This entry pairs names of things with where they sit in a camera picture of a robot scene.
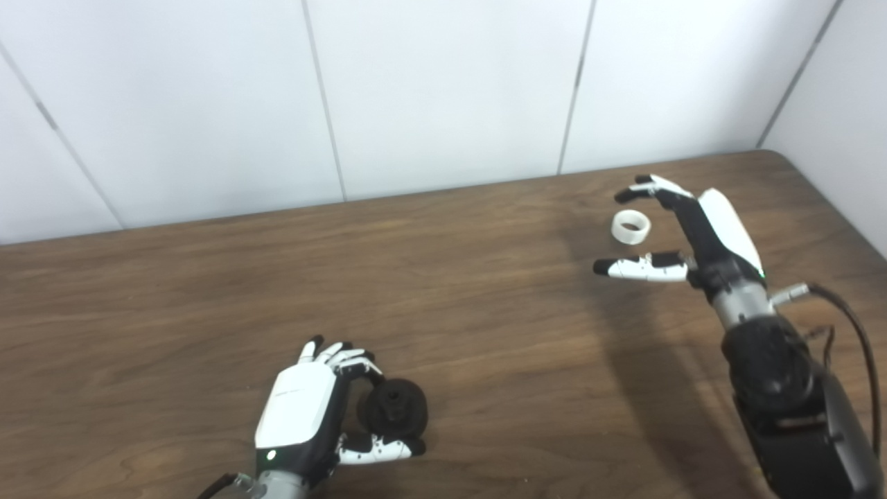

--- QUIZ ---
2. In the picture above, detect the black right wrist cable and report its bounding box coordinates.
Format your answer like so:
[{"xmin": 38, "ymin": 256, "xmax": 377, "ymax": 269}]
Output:
[{"xmin": 771, "ymin": 282, "xmax": 882, "ymax": 458}]

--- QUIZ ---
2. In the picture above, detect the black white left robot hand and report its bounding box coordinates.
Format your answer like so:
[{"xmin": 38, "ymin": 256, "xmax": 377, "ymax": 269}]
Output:
[{"xmin": 254, "ymin": 335, "xmax": 427, "ymax": 486}]

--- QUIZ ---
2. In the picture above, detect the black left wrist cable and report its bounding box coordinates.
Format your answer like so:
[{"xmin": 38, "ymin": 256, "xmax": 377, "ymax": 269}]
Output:
[{"xmin": 197, "ymin": 473, "xmax": 261, "ymax": 499}]

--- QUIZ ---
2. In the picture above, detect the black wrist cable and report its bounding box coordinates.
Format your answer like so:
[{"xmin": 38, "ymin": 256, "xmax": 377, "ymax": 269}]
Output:
[
  {"xmin": 197, "ymin": 473, "xmax": 261, "ymax": 499},
  {"xmin": 771, "ymin": 282, "xmax": 882, "ymax": 458}
]

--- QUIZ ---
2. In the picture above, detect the round black part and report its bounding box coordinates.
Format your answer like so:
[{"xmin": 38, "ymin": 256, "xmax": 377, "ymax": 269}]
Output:
[{"xmin": 357, "ymin": 378, "xmax": 429, "ymax": 440}]

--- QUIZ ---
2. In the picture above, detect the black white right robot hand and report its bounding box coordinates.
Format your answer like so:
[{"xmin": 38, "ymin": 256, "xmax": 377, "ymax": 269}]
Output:
[{"xmin": 593, "ymin": 174, "xmax": 766, "ymax": 295}]

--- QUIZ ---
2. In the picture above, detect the white toothed ring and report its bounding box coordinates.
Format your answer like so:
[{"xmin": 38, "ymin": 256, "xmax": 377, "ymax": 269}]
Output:
[{"xmin": 611, "ymin": 209, "xmax": 652, "ymax": 246}]

